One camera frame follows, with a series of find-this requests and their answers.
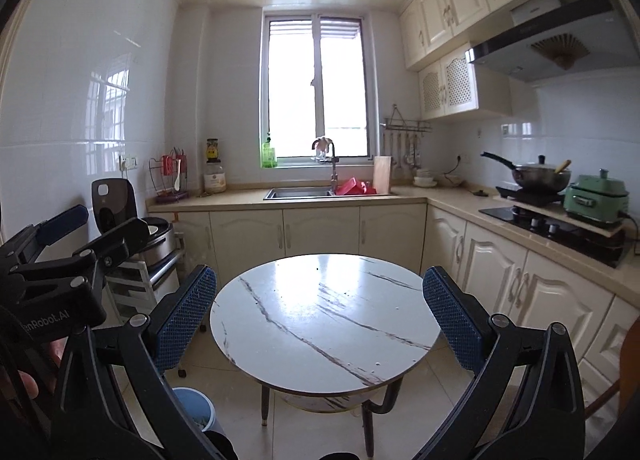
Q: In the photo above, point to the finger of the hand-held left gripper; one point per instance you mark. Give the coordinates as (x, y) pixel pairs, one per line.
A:
(62, 225)
(125, 237)

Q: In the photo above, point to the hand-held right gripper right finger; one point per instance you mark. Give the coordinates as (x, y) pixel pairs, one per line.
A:
(450, 315)

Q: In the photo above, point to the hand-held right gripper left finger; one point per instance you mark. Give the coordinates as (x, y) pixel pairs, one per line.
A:
(185, 315)

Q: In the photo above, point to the blue trash bin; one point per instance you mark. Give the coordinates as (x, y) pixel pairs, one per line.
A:
(200, 410)

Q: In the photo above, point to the person's left hand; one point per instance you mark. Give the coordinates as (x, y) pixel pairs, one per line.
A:
(27, 385)

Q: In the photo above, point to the rice cooker with open lid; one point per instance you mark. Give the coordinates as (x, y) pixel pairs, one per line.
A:
(110, 200)

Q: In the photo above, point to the white rolling cart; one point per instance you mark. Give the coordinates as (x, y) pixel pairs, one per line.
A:
(130, 295)

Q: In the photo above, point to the white rice paddle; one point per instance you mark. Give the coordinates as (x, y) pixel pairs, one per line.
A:
(177, 174)

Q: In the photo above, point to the large glass jar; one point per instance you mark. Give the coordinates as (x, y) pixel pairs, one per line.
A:
(215, 179)

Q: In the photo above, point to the yellow label bottle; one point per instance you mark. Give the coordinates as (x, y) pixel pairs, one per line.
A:
(213, 150)

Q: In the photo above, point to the round marble table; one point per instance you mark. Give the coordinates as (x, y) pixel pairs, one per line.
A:
(325, 320)

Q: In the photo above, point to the black gas stove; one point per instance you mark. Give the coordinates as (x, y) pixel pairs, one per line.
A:
(550, 232)

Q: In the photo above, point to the stack of white bowls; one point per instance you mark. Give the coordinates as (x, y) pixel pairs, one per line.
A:
(425, 179)

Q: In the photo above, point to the black induction cooker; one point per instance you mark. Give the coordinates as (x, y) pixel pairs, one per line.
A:
(530, 197)

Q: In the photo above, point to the wooden cutting board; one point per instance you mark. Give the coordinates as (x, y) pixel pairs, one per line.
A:
(382, 174)

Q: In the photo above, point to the red plastic basin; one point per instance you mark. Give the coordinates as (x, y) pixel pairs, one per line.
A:
(352, 188)

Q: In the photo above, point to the steel kitchen sink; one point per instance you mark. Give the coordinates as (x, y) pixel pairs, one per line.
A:
(297, 193)

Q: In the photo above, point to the green soap bottle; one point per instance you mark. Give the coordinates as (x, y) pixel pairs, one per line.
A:
(269, 154)

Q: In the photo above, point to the light wooden board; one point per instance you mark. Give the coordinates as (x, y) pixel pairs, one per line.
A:
(600, 231)

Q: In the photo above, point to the green electric pot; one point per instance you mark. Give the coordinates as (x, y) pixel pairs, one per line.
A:
(595, 200)

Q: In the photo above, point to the steel kitchen faucet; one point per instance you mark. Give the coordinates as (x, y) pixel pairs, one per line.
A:
(334, 169)

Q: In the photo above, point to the wooden spatula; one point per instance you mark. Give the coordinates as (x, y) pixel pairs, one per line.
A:
(563, 167)

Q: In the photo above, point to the brown wooden chair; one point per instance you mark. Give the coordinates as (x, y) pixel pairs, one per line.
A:
(630, 370)

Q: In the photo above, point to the white framed window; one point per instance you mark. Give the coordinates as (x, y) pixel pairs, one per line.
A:
(290, 89)

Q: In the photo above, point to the cream lattice door cabinet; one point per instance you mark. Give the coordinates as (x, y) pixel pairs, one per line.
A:
(455, 87)

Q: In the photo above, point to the grey range hood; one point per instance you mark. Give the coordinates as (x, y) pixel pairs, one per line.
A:
(515, 52)

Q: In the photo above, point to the brown folding fan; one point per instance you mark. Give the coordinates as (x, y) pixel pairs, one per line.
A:
(560, 52)

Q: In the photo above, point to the white double wall socket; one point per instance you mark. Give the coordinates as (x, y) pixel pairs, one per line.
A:
(129, 162)

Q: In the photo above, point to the wall utensil rack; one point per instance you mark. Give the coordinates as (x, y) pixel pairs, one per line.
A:
(405, 134)

